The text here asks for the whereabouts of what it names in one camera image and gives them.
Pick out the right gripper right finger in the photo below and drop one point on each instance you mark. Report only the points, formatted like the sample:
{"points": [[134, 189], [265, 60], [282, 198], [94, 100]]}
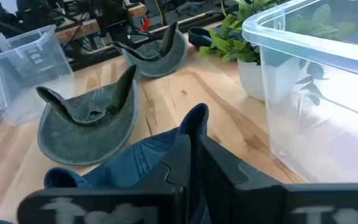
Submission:
{"points": [[259, 202]]}

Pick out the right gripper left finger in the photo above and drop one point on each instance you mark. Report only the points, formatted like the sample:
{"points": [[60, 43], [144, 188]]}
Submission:
{"points": [[104, 208]]}

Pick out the blue denim hat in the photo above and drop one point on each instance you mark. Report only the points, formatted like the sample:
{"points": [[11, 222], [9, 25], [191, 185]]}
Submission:
{"points": [[197, 37], [129, 165]]}

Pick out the green brimmed hat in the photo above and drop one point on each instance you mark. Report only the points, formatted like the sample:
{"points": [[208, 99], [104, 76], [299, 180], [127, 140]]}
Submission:
{"points": [[166, 62], [82, 143]]}

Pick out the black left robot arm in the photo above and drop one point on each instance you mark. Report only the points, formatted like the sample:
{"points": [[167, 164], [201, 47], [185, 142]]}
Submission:
{"points": [[113, 15]]}

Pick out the clear plastic bin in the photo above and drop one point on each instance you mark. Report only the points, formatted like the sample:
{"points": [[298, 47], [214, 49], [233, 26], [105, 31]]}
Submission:
{"points": [[322, 140], [26, 81]]}

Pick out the white plant pot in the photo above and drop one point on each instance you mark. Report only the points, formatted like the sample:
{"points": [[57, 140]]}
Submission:
{"points": [[250, 77]]}

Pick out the green leafy plant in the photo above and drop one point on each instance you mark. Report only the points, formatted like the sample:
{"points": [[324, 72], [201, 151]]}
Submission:
{"points": [[228, 43]]}

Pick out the wooden background workbench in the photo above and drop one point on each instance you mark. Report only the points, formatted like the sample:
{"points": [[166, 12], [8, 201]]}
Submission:
{"points": [[82, 29]]}

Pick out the red clip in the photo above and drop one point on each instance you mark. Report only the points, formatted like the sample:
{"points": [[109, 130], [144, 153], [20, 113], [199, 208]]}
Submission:
{"points": [[145, 25]]}

